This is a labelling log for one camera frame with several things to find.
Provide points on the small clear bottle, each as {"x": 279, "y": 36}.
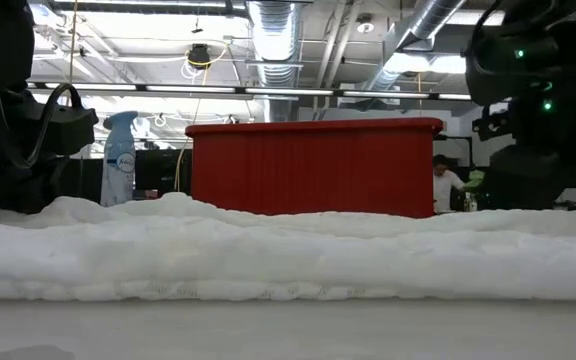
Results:
{"x": 469, "y": 202}

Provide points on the white textured towel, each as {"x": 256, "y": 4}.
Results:
{"x": 288, "y": 250}

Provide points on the black display panel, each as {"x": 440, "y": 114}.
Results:
{"x": 85, "y": 180}

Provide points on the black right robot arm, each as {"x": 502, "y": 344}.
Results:
{"x": 533, "y": 70}

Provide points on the long light bar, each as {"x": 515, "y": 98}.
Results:
{"x": 288, "y": 91}

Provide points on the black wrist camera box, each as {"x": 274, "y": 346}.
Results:
{"x": 68, "y": 130}
{"x": 493, "y": 125}

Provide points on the black thin stand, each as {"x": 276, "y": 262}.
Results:
{"x": 455, "y": 136}

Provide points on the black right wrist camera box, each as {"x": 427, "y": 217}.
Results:
{"x": 493, "y": 125}

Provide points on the red plastic bin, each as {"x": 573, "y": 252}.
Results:
{"x": 318, "y": 170}

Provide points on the person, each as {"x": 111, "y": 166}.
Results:
{"x": 443, "y": 187}

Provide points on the wide silver ventilation duct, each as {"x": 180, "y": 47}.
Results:
{"x": 274, "y": 40}

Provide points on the narrow silver ventilation duct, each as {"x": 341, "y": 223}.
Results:
{"x": 418, "y": 25}

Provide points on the green cloth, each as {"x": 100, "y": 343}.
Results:
{"x": 475, "y": 179}

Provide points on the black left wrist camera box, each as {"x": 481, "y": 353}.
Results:
{"x": 68, "y": 130}

